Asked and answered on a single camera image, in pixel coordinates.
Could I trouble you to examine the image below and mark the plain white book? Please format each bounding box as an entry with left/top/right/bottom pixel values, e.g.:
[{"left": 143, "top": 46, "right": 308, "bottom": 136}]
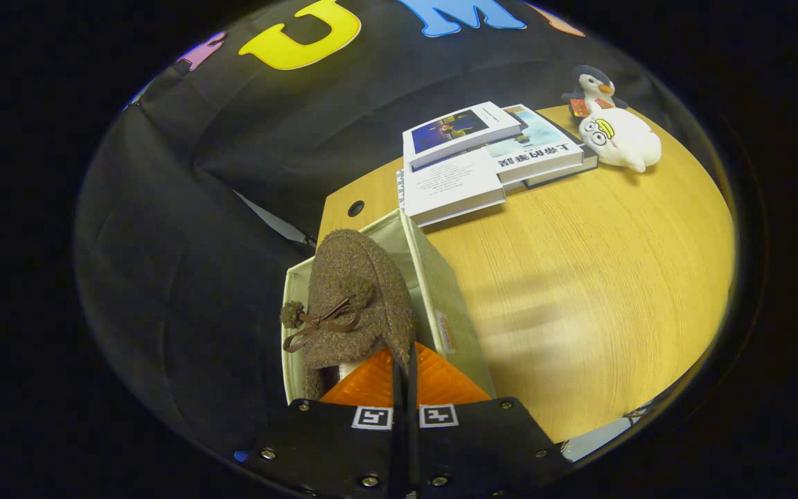
[{"left": 396, "top": 149, "right": 507, "bottom": 228}]

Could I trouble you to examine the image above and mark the brown fuzzy slipper shoe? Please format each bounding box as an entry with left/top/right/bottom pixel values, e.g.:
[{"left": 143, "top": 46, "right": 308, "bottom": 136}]
[{"left": 280, "top": 229, "right": 417, "bottom": 401}]

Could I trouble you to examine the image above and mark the white plush toy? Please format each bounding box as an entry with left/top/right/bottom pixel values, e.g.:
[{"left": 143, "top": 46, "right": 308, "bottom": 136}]
[{"left": 578, "top": 107, "right": 663, "bottom": 174}]

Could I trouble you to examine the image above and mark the green fabric storage box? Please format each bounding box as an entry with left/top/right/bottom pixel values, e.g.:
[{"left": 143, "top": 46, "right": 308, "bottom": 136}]
[{"left": 281, "top": 208, "right": 498, "bottom": 405}]

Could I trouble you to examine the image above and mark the book with dark blue cover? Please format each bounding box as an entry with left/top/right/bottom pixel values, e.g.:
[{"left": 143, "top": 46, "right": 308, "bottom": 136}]
[{"left": 402, "top": 101, "right": 524, "bottom": 172}]

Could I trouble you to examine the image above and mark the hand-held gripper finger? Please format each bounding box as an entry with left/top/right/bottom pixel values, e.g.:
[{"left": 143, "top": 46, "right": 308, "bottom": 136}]
[
  {"left": 243, "top": 347, "right": 407, "bottom": 499},
  {"left": 409, "top": 341, "right": 559, "bottom": 499}
]

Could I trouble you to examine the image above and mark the penguin plush toy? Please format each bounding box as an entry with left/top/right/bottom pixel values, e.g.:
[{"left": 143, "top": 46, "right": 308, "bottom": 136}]
[{"left": 562, "top": 64, "right": 628, "bottom": 119}]

